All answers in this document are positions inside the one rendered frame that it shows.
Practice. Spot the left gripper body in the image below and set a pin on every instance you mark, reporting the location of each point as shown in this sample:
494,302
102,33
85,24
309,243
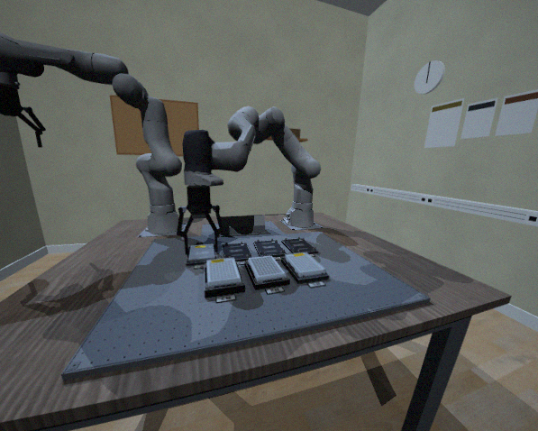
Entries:
198,195

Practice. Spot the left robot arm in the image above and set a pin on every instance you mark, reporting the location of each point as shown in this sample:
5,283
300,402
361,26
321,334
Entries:
202,155

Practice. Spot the grey operator panel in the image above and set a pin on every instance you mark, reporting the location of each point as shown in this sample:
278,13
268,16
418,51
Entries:
243,225

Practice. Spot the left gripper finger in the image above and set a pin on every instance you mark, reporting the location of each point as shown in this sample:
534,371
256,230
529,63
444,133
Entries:
217,231
181,210

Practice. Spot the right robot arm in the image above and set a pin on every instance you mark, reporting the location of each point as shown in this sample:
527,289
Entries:
19,57

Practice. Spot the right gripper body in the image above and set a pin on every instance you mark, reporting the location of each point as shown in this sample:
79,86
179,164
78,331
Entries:
10,98

